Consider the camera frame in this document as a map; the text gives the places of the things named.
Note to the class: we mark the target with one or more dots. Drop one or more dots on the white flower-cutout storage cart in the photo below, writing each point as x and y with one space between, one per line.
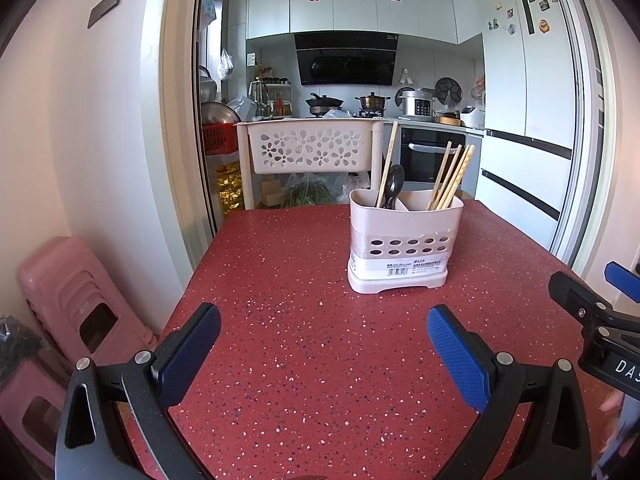
305 147

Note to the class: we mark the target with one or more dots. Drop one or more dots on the person's right hand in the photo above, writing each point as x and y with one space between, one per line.
612 401

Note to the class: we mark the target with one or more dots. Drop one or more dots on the white upper kitchen cabinets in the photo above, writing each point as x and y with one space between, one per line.
350 12

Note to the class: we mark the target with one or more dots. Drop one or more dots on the gold foil package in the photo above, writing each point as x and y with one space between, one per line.
230 190

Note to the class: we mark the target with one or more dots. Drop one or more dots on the black wok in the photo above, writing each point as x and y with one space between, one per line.
325 101

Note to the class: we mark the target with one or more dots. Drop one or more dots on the metal pot lid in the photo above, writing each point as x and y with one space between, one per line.
217 112

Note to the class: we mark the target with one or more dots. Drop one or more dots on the red plastic crate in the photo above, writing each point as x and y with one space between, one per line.
220 139

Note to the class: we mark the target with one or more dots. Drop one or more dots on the grey kitchen counter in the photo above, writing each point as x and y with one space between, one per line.
472 160

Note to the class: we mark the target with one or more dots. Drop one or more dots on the white wall outlet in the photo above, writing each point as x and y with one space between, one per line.
251 59

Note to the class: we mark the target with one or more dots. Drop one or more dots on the white plastic utensil holder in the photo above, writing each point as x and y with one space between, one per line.
405 230

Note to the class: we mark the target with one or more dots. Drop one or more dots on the grey wall panel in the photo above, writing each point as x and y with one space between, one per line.
106 7

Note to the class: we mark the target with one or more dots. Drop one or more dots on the bagged green vegetables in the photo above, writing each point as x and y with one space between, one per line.
310 191

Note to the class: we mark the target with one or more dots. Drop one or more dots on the white countertop appliance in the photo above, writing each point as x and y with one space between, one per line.
472 116

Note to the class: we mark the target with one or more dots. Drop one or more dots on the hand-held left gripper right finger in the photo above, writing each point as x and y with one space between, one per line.
457 360

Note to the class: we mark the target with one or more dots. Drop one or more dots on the small cardboard box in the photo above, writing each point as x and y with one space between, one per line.
271 194

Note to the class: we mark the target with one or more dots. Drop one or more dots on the white refrigerator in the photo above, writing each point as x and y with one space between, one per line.
530 100

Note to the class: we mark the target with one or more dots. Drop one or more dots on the black range hood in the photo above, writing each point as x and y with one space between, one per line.
345 60

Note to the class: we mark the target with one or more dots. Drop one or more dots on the black round divided pan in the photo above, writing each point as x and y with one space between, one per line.
447 90

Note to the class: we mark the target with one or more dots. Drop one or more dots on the blue white plastic bag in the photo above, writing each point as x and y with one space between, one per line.
209 2

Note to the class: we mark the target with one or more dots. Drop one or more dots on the white spice rack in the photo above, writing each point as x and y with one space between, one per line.
270 95

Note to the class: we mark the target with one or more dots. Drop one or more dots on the hanging pink bag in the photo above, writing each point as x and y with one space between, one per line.
478 89

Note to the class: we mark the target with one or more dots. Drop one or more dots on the pink plastic stool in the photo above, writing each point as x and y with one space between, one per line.
25 410

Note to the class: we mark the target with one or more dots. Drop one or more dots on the hanging clear plastic bag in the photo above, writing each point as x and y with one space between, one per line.
226 65

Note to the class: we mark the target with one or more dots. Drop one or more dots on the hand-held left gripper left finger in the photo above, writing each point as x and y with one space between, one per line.
190 360

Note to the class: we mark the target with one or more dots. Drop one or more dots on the person's blue trousers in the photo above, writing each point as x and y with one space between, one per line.
620 445

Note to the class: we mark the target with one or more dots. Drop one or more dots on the sliding door frame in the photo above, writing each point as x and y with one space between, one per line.
585 125
177 100

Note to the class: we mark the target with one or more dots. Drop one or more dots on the white hanging utensil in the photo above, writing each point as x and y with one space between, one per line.
406 76

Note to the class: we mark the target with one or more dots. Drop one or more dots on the group of fridge magnets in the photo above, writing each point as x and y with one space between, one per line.
542 25

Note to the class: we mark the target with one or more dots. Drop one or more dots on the stacked pink plastic stools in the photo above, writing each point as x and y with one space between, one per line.
75 290

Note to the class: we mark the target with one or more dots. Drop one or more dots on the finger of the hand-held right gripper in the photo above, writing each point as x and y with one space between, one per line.
625 280
572 292

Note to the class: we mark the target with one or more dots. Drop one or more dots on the dotted wooden chopstick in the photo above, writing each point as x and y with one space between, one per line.
462 175

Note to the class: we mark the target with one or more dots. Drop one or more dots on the silver electric pressure cooker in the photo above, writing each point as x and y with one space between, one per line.
417 104

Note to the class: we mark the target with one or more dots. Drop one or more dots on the black built-in oven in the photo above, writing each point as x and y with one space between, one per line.
417 160

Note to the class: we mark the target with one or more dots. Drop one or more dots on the black plastic bag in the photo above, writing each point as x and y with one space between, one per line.
17 340

